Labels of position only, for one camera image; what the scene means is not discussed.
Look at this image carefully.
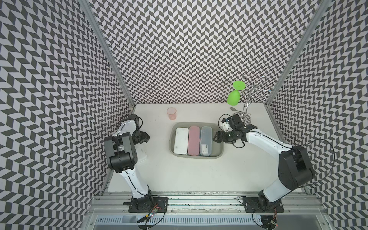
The grey plastic storage box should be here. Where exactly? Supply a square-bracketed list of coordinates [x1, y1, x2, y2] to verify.
[169, 122, 224, 159]

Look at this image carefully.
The translucent white pencil case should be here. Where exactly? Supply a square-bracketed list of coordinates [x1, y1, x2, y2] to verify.
[199, 126, 212, 156]

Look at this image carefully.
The pink pencil case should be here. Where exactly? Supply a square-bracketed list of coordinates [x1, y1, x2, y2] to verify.
[188, 126, 200, 156]

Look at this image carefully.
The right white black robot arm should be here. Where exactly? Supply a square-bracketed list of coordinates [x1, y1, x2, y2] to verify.
[213, 114, 315, 212]

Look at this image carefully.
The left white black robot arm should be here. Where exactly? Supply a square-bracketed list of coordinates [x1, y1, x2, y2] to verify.
[104, 114, 154, 209]

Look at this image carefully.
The metal spoon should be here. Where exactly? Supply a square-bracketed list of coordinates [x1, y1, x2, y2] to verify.
[230, 107, 244, 115]

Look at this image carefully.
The green plastic wine glass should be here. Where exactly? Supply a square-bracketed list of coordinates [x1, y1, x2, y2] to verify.
[227, 80, 246, 106]

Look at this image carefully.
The pink transparent cup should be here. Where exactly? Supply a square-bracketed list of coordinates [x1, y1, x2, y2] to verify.
[166, 107, 177, 120]

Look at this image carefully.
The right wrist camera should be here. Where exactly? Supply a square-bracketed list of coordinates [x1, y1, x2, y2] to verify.
[219, 118, 230, 131]

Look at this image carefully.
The chrome wire cup rack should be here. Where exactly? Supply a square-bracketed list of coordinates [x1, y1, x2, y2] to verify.
[234, 75, 274, 125]

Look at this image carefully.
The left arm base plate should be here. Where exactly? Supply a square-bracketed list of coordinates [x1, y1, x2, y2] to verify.
[128, 195, 169, 213]

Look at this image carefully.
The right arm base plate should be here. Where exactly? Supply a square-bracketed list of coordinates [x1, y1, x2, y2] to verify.
[242, 197, 285, 213]

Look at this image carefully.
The aluminium front rail frame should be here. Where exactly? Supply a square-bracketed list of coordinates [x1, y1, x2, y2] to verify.
[81, 192, 334, 230]

